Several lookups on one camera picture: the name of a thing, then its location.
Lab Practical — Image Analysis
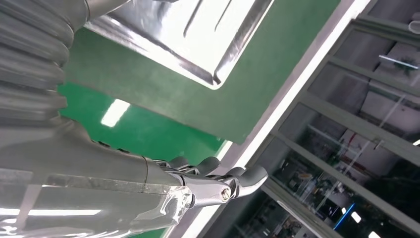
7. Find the grey framed window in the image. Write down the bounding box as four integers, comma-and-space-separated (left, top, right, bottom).
203, 0, 420, 238

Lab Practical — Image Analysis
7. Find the white electronic scale steel tray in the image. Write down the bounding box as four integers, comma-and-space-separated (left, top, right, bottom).
84, 0, 275, 90

